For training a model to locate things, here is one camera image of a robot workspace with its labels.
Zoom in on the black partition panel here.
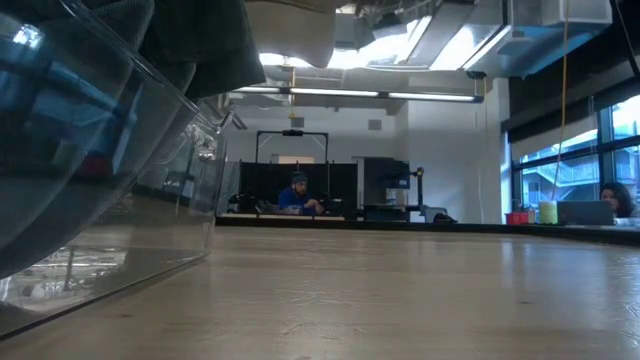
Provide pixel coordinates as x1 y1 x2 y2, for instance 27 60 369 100
238 159 359 217

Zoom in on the red box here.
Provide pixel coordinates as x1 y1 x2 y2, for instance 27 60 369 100
504 211 537 226

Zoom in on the grey panel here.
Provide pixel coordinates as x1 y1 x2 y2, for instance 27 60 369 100
218 160 242 216

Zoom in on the long ceiling light fixture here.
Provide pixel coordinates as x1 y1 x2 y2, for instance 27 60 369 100
232 84 485 104

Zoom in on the grey laptop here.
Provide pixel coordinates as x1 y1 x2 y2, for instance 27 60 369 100
556 200 616 227

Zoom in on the black camera rig frame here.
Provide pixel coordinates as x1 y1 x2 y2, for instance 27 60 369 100
255 128 330 166

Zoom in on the black equipment stand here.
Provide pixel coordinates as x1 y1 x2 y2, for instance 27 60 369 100
362 156 426 221

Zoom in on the person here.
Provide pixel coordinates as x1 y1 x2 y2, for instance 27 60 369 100
598 181 640 220
276 171 326 217

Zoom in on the hanging yellow cable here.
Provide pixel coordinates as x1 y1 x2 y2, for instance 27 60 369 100
549 0 571 202

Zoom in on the large window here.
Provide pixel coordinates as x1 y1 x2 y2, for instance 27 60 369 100
509 94 640 211

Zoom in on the yellow-green cup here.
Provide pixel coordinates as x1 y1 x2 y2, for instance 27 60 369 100
538 200 559 226

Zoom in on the clear plastic bin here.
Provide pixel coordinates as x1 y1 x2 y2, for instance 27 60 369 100
0 0 229 341

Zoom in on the dark green baseball cap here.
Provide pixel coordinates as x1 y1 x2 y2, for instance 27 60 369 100
139 0 267 101

